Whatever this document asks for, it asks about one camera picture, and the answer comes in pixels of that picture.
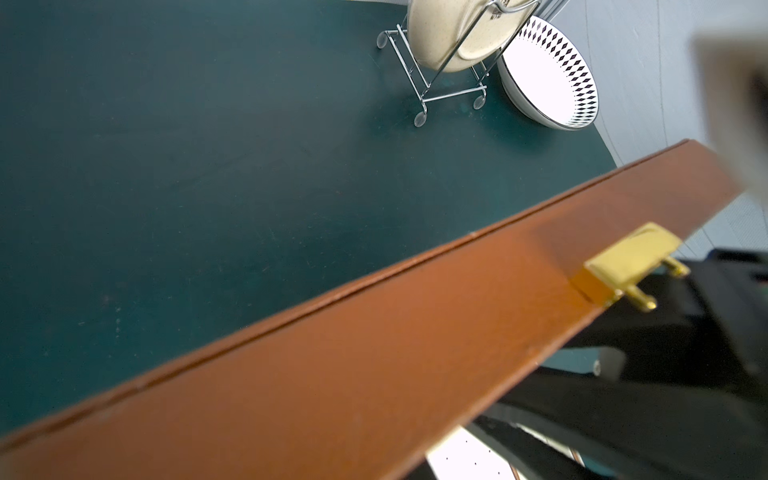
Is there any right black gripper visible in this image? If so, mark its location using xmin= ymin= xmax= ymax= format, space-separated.
xmin=479 ymin=249 xmax=767 ymax=479

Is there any brown wooden jewelry box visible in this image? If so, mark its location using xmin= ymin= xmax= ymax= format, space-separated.
xmin=1 ymin=140 xmax=742 ymax=479

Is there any white bowl dotted rim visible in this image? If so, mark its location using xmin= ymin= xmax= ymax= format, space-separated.
xmin=497 ymin=16 xmax=599 ymax=131

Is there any cream plate on stand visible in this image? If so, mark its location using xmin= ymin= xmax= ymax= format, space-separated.
xmin=407 ymin=0 xmax=538 ymax=73

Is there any wire plate stand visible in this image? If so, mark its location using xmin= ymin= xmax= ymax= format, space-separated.
xmin=376 ymin=0 xmax=540 ymax=128

